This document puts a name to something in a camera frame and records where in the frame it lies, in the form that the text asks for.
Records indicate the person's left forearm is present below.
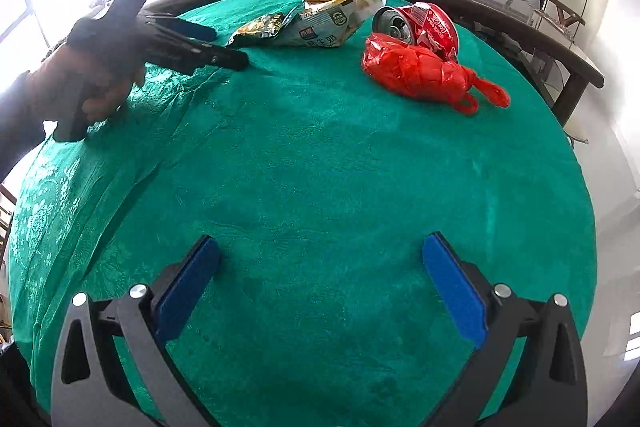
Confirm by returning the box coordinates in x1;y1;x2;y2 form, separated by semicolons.
0;69;62;184

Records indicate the crushed red drink can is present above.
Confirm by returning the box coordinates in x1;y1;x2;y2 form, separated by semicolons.
372;3;461;62

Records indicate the yellow green snack packet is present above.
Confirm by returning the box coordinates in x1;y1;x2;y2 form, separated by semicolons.
304;0;386;34

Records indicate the red plastic bag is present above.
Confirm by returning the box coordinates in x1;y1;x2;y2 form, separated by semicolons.
361;32;511;115

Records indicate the person's left hand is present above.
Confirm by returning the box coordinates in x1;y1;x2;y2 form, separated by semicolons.
30;47;147;124

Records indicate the wooden chair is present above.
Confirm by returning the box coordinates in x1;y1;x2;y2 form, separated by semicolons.
537;0;587;28

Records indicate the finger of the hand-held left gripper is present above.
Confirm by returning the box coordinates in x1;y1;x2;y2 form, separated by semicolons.
144;16;219;42
144;29;250;76

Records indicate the long dark wooden table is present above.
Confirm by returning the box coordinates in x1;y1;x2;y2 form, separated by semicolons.
145;0;606;128

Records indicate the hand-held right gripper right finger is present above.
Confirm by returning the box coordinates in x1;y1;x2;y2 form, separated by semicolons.
421;232;590;427

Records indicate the green tablecloth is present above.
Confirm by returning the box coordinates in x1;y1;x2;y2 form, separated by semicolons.
7;0;598;427

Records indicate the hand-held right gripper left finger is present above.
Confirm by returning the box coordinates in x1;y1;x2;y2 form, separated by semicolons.
50;234;223;427

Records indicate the pale blue white snack packet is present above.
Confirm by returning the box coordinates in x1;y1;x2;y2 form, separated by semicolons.
280;0;368;49

